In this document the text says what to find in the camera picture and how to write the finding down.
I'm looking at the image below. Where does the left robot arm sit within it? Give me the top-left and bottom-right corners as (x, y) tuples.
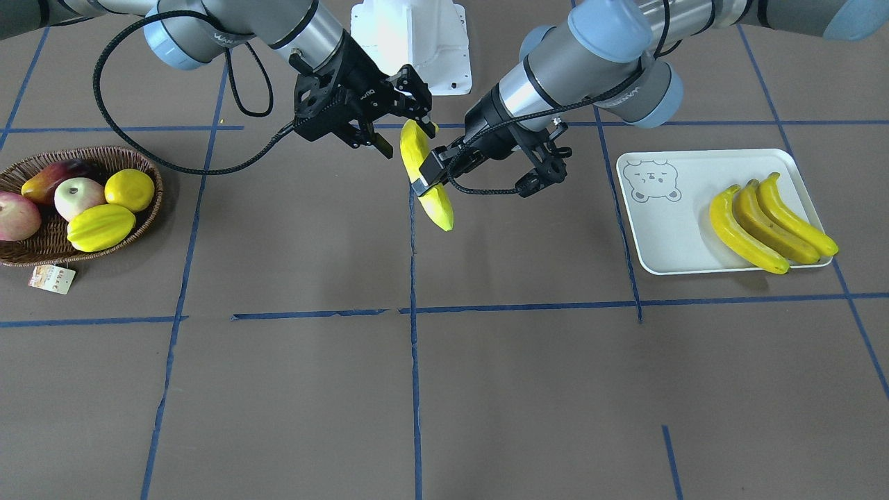
(411, 1), (888, 197)

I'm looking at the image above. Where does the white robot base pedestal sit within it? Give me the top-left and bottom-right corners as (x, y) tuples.
(349, 1), (472, 96)

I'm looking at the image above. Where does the paper price tag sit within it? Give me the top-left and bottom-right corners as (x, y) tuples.
(28, 265), (76, 295)

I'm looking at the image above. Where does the brown woven wicker basket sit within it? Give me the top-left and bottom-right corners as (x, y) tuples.
(1, 146), (164, 267)

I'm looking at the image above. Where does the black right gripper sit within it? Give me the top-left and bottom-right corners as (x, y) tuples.
(292, 32), (436, 159)

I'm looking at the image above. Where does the pale pink apple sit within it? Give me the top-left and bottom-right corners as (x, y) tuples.
(53, 177), (107, 222)

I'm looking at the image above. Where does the yellow starfruit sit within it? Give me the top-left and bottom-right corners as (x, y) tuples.
(67, 203), (136, 253)

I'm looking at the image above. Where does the dull yellow speckled banana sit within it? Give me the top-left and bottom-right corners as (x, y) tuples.
(733, 179), (820, 265)

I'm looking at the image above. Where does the white rectangular bear tray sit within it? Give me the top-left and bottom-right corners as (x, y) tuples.
(614, 149), (823, 275)

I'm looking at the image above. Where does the red pink apple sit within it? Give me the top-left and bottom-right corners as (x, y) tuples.
(1, 191), (42, 242)

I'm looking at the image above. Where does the yellow lemon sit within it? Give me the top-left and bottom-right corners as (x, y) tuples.
(104, 169), (155, 213)

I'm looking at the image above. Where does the bright yellow plastic banana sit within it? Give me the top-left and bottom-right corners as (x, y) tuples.
(756, 172), (840, 257)

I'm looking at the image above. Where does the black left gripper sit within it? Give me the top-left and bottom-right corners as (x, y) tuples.
(410, 84), (572, 197)

